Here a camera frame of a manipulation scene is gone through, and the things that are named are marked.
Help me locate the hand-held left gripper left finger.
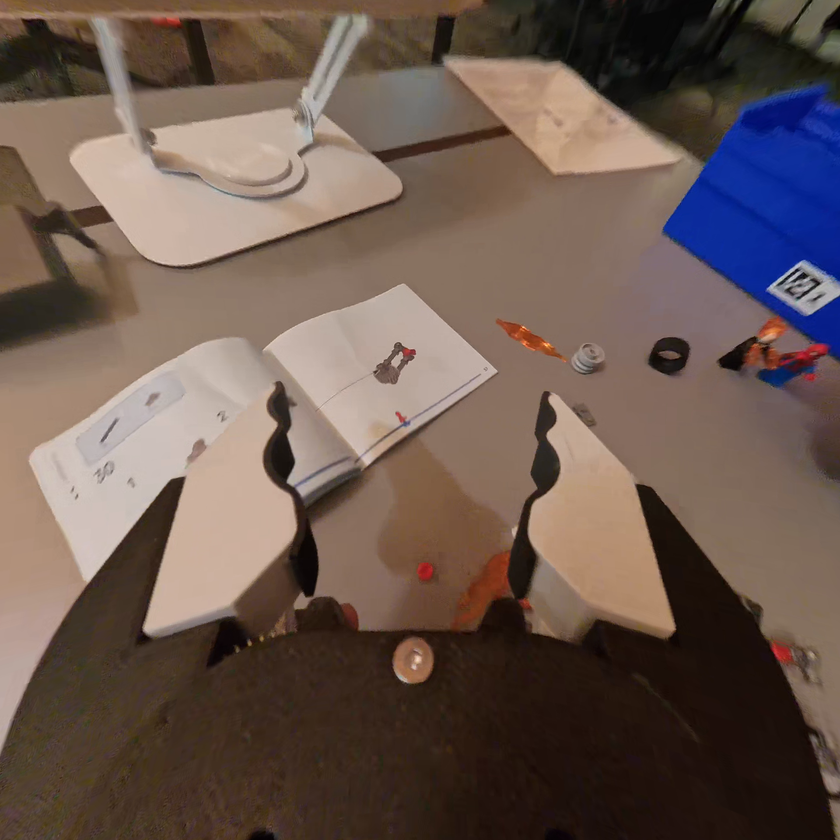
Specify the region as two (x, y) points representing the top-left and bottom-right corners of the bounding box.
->
(142, 381), (320, 639)

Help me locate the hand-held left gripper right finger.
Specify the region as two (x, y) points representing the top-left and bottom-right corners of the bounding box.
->
(507, 391), (677, 643)

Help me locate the lego wheel fork assembly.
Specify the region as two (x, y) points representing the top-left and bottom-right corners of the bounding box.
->
(769, 638), (823, 685)

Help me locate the white instruction booklet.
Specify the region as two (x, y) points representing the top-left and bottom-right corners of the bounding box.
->
(29, 283), (498, 584)

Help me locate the large orange lego flame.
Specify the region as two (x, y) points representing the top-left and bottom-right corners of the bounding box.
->
(453, 550), (532, 632)

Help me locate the black lego tyre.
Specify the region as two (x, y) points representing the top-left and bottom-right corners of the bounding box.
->
(648, 336), (691, 376)

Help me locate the thin orange lego flame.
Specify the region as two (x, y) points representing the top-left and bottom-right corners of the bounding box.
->
(497, 319), (567, 362)

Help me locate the flame head lego minifigure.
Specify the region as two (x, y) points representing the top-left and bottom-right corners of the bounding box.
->
(718, 318), (788, 371)

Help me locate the red blue lego minifigure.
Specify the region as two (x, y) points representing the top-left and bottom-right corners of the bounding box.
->
(755, 343), (829, 388)

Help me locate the blue plastic bin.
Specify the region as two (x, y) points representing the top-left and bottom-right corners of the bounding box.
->
(661, 84), (840, 361)

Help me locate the white paper sheet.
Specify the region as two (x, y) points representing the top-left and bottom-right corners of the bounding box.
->
(444, 56), (685, 177)

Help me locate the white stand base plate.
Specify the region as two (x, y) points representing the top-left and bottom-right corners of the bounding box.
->
(0, 0), (485, 268)

